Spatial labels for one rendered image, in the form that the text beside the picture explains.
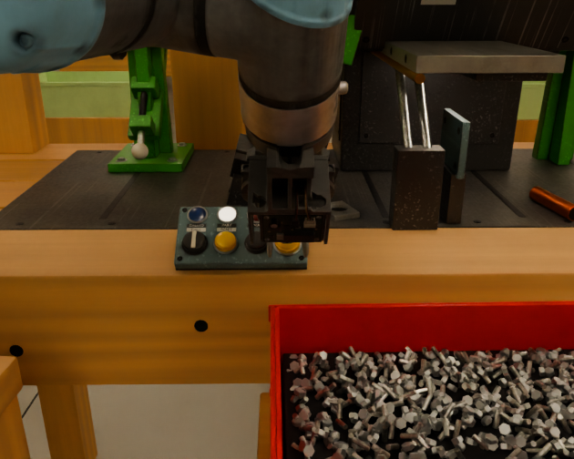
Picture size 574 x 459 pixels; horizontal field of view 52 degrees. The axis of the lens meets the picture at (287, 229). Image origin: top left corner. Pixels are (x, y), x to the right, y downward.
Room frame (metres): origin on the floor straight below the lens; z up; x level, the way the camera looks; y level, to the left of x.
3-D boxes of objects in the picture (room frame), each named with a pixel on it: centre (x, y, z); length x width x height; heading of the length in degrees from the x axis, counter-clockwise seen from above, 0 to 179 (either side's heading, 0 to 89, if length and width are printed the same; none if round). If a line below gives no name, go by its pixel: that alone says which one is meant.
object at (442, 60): (0.84, -0.21, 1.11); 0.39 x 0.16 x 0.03; 1
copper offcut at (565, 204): (0.80, -0.38, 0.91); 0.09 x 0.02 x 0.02; 12
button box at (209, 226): (0.64, 0.05, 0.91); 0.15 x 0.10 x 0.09; 91
